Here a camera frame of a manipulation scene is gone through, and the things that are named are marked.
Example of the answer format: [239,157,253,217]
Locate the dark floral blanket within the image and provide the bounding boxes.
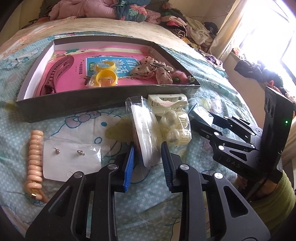
[112,0,151,23]

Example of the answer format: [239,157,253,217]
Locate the yellow ring in bag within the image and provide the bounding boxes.
[85,69,119,88]

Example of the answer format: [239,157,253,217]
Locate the pink quilted jacket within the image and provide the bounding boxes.
[49,0,118,21]

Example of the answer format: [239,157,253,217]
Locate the yellow ring upper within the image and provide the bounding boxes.
[94,60,117,73]

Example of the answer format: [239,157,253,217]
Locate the peach spiral hair tie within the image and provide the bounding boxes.
[23,129,48,204]

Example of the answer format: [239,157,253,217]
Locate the cream bead hair accessory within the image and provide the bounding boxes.
[159,109,192,146]

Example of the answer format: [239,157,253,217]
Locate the white earring card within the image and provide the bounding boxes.
[43,138,103,182]

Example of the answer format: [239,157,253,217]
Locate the cream curtain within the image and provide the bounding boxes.
[208,0,252,62]

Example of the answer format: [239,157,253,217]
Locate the white cat claw clip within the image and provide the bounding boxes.
[147,94,189,116]

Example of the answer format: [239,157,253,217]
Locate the hello kitty blue blanket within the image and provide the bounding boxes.
[1,36,256,240]

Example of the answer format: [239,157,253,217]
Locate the pink book in tray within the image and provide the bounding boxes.
[34,47,186,95]

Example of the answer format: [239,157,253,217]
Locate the small blue box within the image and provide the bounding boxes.
[189,103,214,126]

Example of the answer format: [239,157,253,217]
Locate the right hand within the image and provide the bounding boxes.
[233,175,280,205]

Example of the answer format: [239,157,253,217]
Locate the dark clothes on windowsill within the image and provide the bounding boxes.
[234,60,295,103]

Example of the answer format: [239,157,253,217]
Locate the dark cardboard tray box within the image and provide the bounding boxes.
[16,36,200,123]

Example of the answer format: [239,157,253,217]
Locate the pile of clothes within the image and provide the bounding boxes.
[145,1,225,71]

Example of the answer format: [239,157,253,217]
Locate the maroon hair clip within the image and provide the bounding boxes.
[39,55,74,96]

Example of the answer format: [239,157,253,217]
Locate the pink pompom hair tie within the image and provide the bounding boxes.
[170,70,195,84]

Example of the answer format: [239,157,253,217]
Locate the green sleeve forearm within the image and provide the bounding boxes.
[250,171,295,236]

